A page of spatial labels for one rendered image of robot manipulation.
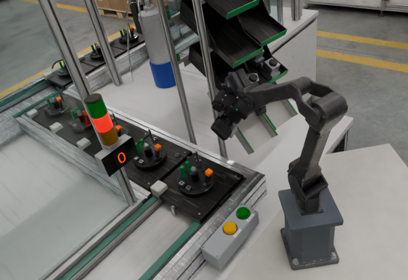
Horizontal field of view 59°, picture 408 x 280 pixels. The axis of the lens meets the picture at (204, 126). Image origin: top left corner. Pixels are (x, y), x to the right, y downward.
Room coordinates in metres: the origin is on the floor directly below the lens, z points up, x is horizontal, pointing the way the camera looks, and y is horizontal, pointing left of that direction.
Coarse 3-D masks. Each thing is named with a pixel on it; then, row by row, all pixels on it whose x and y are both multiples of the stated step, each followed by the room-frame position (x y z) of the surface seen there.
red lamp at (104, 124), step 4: (108, 112) 0.89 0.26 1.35; (104, 116) 0.87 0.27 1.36; (108, 116) 0.88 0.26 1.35; (92, 120) 0.87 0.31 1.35; (96, 120) 0.86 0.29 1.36; (100, 120) 0.86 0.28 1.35; (104, 120) 0.87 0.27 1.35; (108, 120) 0.87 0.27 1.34; (96, 124) 0.87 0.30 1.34; (100, 124) 0.86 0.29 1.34; (104, 124) 0.86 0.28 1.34; (108, 124) 0.87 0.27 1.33; (112, 124) 0.89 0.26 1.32; (96, 128) 0.87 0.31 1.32; (100, 128) 0.86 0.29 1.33; (104, 128) 0.86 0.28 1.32; (108, 128) 0.87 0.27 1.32
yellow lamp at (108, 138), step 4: (112, 128) 0.88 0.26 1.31; (100, 132) 0.87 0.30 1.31; (104, 132) 0.86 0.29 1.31; (108, 132) 0.86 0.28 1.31; (112, 132) 0.87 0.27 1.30; (116, 132) 0.89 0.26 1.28; (100, 136) 0.87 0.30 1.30; (104, 136) 0.86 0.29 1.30; (108, 136) 0.86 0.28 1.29; (112, 136) 0.87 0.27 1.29; (116, 136) 0.88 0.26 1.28; (104, 140) 0.86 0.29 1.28; (108, 140) 0.86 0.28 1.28; (112, 140) 0.87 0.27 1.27; (116, 140) 0.87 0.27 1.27; (104, 144) 0.87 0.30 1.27; (108, 144) 0.86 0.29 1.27; (112, 144) 0.86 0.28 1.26
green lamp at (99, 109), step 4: (100, 100) 0.88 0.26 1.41; (88, 104) 0.87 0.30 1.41; (92, 104) 0.86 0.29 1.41; (96, 104) 0.86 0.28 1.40; (100, 104) 0.87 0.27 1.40; (104, 104) 0.89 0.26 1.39; (88, 108) 0.87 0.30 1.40; (92, 108) 0.86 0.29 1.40; (96, 108) 0.86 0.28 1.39; (100, 108) 0.87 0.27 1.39; (104, 108) 0.88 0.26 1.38; (92, 112) 0.86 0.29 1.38; (96, 112) 0.86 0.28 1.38; (100, 112) 0.86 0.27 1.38; (104, 112) 0.87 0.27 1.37; (92, 116) 0.87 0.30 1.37; (96, 116) 0.86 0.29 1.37; (100, 116) 0.86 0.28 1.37
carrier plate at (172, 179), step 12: (192, 156) 1.07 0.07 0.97; (216, 168) 0.98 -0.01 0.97; (228, 168) 0.97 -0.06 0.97; (168, 180) 0.97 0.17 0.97; (216, 180) 0.92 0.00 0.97; (228, 180) 0.91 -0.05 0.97; (240, 180) 0.90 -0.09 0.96; (168, 192) 0.91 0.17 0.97; (216, 192) 0.86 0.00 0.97; (228, 192) 0.86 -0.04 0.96; (180, 204) 0.84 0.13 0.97; (192, 204) 0.83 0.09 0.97; (204, 204) 0.82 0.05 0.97; (216, 204) 0.81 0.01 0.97; (192, 216) 0.78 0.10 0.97; (204, 216) 0.77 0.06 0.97
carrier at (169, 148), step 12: (144, 144) 1.11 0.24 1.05; (156, 144) 1.17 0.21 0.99; (168, 144) 1.18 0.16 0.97; (144, 156) 1.11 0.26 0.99; (168, 156) 1.11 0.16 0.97; (180, 156) 1.09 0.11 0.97; (132, 168) 1.08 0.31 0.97; (144, 168) 1.05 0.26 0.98; (156, 168) 1.05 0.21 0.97; (168, 168) 1.03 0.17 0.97; (132, 180) 1.02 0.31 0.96; (144, 180) 0.99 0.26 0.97; (156, 180) 0.98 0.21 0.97
